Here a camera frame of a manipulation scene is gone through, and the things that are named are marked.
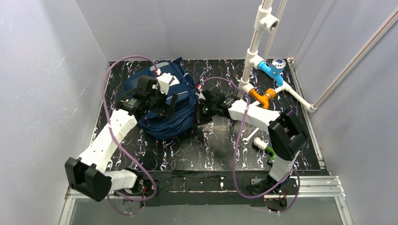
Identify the navy blue student backpack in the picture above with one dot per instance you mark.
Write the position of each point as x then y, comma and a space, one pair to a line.
156, 124

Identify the white pole with red stripe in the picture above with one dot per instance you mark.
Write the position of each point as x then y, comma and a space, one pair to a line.
362, 52

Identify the orange plastic tap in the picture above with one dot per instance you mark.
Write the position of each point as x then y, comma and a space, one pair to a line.
265, 98

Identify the thin white rear pole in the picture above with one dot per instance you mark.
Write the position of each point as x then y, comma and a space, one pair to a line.
272, 35

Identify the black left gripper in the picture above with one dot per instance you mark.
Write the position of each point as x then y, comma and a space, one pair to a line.
160, 101

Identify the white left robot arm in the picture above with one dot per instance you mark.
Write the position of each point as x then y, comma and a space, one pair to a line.
87, 173

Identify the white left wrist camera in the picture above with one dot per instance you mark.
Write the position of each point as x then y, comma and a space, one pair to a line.
165, 81

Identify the blue plastic tap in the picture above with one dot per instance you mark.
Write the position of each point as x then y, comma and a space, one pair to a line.
274, 71

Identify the white PVC pipe frame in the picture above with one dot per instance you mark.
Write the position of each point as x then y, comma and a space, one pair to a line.
265, 21

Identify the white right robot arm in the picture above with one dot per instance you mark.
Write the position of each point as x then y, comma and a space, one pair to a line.
286, 135

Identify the green white plastic tap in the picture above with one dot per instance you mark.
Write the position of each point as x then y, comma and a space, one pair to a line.
264, 147

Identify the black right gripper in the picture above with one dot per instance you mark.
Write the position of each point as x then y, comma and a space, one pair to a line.
203, 107

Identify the silver wrench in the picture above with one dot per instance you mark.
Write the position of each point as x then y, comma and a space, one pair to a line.
247, 139

